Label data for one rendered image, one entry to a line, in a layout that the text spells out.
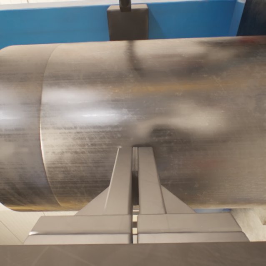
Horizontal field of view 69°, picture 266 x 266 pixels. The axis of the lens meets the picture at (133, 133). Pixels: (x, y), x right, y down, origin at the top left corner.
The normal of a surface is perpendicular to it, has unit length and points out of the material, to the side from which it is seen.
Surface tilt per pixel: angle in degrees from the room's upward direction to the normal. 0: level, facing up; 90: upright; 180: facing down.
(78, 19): 90
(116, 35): 90
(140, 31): 90
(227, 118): 90
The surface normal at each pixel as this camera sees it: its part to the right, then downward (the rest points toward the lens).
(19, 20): 0.00, 0.63
